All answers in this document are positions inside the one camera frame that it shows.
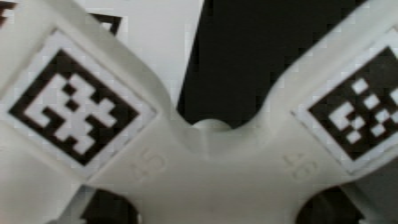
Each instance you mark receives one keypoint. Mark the white cross-shaped table base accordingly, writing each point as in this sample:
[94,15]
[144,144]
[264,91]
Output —
[202,174]

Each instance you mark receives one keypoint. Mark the white marker sheet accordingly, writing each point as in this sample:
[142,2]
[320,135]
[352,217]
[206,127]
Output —
[156,32]

